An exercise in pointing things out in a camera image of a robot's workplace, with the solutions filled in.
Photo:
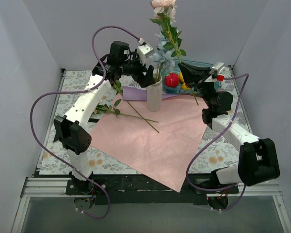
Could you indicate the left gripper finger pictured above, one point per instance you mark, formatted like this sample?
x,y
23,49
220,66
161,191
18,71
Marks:
x,y
142,79
149,78

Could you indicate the small yellow lemon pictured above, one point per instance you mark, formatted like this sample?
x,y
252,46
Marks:
x,y
185,87

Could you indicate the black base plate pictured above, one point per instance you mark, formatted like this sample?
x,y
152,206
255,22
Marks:
x,y
133,189

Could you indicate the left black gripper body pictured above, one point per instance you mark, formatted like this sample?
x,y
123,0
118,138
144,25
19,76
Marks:
x,y
138,70

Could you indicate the purple pink wrapping paper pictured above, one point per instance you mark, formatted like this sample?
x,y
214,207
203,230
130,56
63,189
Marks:
x,y
157,144

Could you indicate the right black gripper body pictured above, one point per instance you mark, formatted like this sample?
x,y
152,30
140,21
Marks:
x,y
203,76

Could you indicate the blue flower stem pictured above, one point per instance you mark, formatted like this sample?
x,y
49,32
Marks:
x,y
162,59

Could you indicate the peach flower stem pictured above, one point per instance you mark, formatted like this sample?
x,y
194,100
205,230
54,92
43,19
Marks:
x,y
112,109

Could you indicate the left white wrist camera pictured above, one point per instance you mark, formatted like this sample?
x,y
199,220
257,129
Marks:
x,y
144,52

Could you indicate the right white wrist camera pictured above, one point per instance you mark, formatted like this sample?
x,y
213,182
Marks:
x,y
216,72

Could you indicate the pink flower stem with bud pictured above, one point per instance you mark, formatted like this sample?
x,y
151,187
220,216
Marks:
x,y
120,91

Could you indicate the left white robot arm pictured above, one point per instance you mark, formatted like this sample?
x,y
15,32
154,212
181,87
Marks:
x,y
70,128

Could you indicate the teal plastic basket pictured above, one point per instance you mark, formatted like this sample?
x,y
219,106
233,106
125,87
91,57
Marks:
x,y
178,89

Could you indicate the white ribbed vase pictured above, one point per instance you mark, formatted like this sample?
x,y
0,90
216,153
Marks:
x,y
154,96

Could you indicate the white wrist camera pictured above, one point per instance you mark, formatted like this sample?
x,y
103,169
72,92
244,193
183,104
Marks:
x,y
216,72
144,52

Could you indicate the black ribbon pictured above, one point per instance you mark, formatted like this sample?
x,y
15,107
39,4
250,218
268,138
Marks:
x,y
93,120

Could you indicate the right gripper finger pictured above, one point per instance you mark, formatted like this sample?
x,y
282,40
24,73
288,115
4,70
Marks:
x,y
198,83
190,73

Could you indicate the white pink flower stem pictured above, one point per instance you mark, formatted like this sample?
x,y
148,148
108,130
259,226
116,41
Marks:
x,y
164,17

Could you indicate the red dragon fruit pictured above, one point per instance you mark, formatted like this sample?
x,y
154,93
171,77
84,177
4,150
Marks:
x,y
171,80

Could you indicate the aluminium frame rail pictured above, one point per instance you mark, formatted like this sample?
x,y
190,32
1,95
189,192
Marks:
x,y
56,188

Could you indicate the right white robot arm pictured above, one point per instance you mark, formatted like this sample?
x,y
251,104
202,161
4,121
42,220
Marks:
x,y
257,157

